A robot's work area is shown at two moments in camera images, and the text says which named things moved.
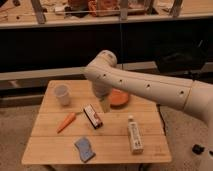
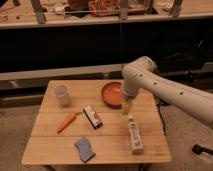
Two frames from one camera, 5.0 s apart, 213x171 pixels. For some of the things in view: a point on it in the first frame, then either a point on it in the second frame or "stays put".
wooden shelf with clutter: x=48 y=13 stays put
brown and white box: x=92 y=116 stays put
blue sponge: x=84 y=146 stays put
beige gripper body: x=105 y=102 -> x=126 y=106
